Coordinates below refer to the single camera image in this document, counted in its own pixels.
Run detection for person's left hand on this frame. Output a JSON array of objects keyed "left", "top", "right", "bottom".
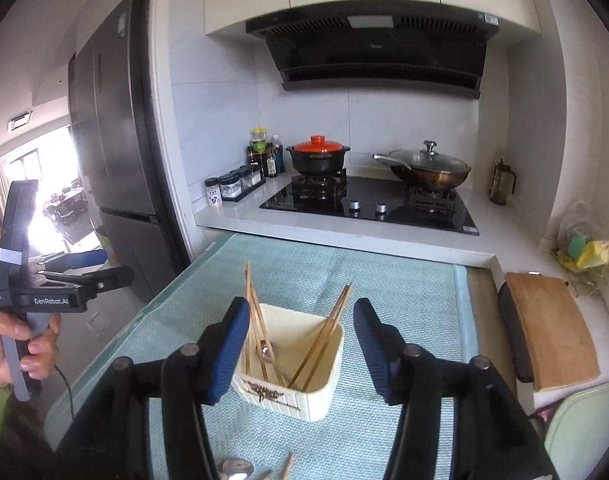
[{"left": 0, "top": 314, "right": 62, "bottom": 386}]

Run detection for black clay pot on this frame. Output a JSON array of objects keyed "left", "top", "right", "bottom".
[{"left": 286, "top": 144, "right": 351, "bottom": 177}]

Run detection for metal spoon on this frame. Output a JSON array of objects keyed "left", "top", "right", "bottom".
[
  {"left": 257, "top": 341, "right": 288, "bottom": 386},
  {"left": 218, "top": 457, "right": 255, "bottom": 480}
]

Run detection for yellow and green sponges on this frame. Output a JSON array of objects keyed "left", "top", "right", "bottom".
[{"left": 554, "top": 232, "right": 609, "bottom": 275}]

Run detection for cream plastic basket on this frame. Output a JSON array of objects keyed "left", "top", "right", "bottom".
[{"left": 230, "top": 302, "right": 346, "bottom": 422}]

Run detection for bunch of wooden chopsticks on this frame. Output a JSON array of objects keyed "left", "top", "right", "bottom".
[{"left": 243, "top": 260, "right": 354, "bottom": 391}]

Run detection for dark sauce bottle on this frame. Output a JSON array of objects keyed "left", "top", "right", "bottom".
[{"left": 271, "top": 135, "right": 286, "bottom": 174}]

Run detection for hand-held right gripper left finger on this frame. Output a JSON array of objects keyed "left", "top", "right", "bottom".
[{"left": 54, "top": 296, "right": 251, "bottom": 480}]

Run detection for glass wok lid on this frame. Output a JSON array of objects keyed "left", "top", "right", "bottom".
[{"left": 388, "top": 141, "right": 471, "bottom": 173}]

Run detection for ceiling air vent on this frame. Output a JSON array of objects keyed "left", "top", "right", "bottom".
[{"left": 7, "top": 111, "right": 34, "bottom": 134}]

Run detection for light blue towel mat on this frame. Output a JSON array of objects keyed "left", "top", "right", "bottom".
[{"left": 49, "top": 234, "right": 469, "bottom": 480}]

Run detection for yellow-capped sauce bottle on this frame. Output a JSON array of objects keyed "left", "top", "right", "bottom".
[{"left": 251, "top": 128, "right": 269, "bottom": 177}]

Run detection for person's dark clothing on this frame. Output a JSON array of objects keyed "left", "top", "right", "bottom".
[{"left": 0, "top": 385, "right": 60, "bottom": 480}]

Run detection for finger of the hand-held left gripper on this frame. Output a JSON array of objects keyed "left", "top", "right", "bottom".
[
  {"left": 37, "top": 266, "right": 135, "bottom": 298},
  {"left": 34, "top": 249, "right": 108, "bottom": 272}
]

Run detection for black cable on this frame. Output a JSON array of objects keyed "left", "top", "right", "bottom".
[{"left": 53, "top": 364, "right": 76, "bottom": 423}]

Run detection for black tray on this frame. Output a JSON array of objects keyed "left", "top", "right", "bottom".
[{"left": 498, "top": 280, "right": 535, "bottom": 385}]

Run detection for black glass gas stove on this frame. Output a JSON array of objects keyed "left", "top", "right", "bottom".
[{"left": 258, "top": 172, "right": 480, "bottom": 236}]

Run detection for light green cutting mat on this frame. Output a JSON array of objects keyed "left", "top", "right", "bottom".
[{"left": 544, "top": 380, "right": 609, "bottom": 480}]

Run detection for dining furniture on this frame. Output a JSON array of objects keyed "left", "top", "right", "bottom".
[{"left": 44, "top": 187, "right": 92, "bottom": 226}]

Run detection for glass french press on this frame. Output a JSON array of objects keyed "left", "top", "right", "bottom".
[{"left": 489, "top": 159, "right": 517, "bottom": 206}]

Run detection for spice jar rack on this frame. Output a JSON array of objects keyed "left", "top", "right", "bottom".
[{"left": 219, "top": 162, "right": 268, "bottom": 202}]

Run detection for black range hood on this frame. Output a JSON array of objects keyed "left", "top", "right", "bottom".
[{"left": 244, "top": 2, "right": 500, "bottom": 100}]

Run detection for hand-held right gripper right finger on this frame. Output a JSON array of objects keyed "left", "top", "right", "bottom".
[{"left": 353, "top": 297, "right": 557, "bottom": 480}]

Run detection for wooden cutting board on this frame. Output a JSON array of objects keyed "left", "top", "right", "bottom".
[{"left": 504, "top": 272, "right": 601, "bottom": 393}]

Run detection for orange pot lid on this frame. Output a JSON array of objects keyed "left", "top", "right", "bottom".
[{"left": 293, "top": 135, "right": 342, "bottom": 154}]

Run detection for black door frame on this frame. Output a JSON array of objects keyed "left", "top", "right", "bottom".
[{"left": 134, "top": 0, "right": 191, "bottom": 267}]

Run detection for dark metal wok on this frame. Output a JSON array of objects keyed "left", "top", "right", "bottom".
[{"left": 373, "top": 152, "right": 472, "bottom": 192}]

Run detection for grey refrigerator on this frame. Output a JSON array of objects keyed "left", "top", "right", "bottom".
[{"left": 67, "top": 0, "right": 185, "bottom": 301}]

